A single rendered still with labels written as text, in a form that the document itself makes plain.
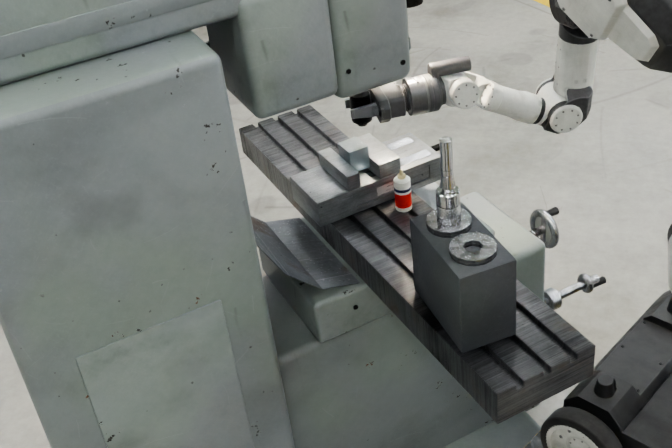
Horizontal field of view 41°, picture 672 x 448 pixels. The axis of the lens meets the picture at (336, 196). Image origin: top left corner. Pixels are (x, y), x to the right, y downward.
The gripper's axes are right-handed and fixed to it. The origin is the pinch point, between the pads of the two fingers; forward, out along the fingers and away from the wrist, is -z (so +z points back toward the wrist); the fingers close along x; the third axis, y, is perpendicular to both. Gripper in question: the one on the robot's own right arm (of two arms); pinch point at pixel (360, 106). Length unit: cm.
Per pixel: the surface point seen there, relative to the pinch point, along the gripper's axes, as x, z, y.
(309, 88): 16.0, -13.4, -15.0
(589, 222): -94, 108, 123
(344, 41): 11.5, -4.4, -21.6
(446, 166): 40.5, 7.0, -5.8
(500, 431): 13, 28, 103
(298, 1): 16.0, -13.2, -33.5
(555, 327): 55, 23, 27
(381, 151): -5.5, 5.1, 16.2
